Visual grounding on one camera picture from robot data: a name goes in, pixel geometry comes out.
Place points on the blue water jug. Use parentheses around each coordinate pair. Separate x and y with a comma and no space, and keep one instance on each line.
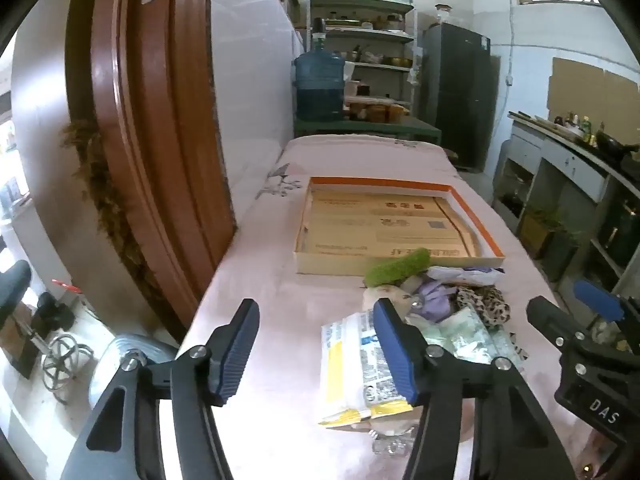
(319,80)

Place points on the green metal shelf rack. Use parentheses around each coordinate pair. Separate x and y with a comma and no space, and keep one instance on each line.
(377,39)

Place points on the dark grey refrigerator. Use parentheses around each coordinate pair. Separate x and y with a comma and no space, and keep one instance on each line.
(457,91)

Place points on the white kitchen counter cabinet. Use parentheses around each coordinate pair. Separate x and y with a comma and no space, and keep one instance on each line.
(596,204)

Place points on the potted green plant crate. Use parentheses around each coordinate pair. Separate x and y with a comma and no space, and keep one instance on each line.
(536,231)

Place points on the metal wire stand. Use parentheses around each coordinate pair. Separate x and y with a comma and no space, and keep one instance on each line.
(61,364)

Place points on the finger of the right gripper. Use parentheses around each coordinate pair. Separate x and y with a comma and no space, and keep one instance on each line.
(606,305)
(555,325)

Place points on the black wok pan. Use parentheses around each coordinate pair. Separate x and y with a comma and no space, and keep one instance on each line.
(612,151)

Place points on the leopard print cloth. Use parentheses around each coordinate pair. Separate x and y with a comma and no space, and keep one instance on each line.
(487,302)

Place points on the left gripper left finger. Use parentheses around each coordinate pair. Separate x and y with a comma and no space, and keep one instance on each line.
(121,439)

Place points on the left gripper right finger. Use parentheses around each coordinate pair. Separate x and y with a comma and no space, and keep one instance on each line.
(513,437)

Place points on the orange-rimmed cardboard tray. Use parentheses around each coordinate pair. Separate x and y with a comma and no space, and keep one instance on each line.
(350,225)

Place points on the cream teddy bear purple ribbon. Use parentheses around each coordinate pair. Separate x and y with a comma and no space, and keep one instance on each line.
(430,299)

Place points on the pink patterned tablecloth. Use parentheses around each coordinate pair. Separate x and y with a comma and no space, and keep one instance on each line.
(271,429)

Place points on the yellow white wipes packet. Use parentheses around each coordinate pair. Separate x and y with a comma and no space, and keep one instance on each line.
(355,382)

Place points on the brown cardboard wall sheet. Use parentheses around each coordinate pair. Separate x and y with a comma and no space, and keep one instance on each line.
(604,97)

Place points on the white blue plastic packet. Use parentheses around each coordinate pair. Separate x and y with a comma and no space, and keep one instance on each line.
(474,277)

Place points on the brown wooden door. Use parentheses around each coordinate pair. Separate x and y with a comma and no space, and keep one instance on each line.
(144,122)

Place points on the green floral tissue pack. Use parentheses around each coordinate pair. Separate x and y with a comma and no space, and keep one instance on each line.
(465,336)

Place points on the dark green low table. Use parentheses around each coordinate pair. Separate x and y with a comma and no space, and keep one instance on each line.
(409,128)

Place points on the grey round stool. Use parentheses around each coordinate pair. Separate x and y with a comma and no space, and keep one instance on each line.
(154,351)

